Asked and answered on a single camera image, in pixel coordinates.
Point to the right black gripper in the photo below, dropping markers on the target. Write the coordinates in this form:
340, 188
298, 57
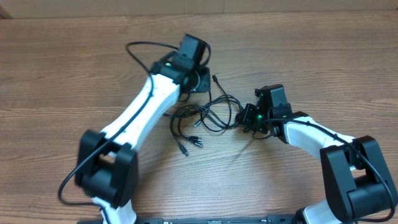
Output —
245, 119

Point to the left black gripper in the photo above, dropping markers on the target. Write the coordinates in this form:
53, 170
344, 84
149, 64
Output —
202, 81

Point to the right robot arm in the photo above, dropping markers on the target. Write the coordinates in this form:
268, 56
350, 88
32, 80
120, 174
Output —
357, 182

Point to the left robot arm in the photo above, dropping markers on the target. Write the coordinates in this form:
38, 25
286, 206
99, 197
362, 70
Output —
107, 167

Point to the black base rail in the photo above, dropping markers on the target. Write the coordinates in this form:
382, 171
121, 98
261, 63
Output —
214, 221

